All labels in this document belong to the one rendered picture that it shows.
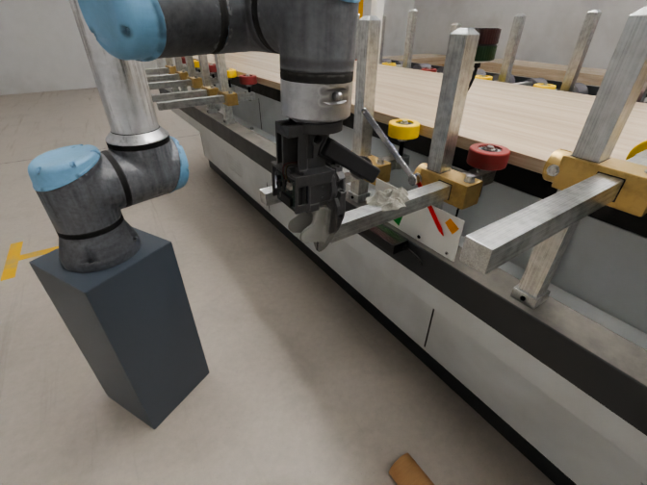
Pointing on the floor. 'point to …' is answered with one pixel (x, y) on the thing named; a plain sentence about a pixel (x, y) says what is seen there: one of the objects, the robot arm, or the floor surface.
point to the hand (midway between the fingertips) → (323, 242)
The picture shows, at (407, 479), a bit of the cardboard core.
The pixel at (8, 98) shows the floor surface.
